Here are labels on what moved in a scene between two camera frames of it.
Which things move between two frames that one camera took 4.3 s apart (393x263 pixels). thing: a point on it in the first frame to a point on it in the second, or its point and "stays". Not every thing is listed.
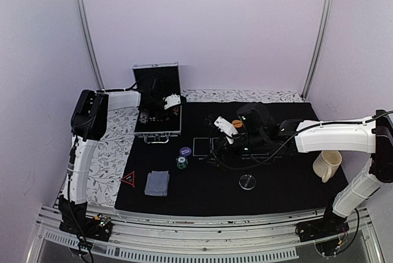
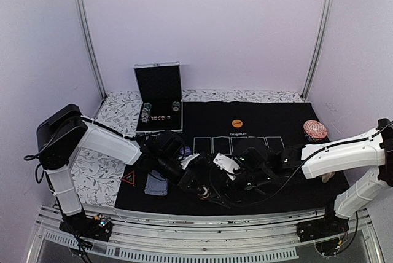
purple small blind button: x=185 y=151 stays
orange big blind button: x=237 y=123 stays
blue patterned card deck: x=157 y=183 stays
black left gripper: x=170 y=106 to x=188 y=177
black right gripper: x=230 y=152 to x=238 y=195
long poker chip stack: x=143 y=117 stays
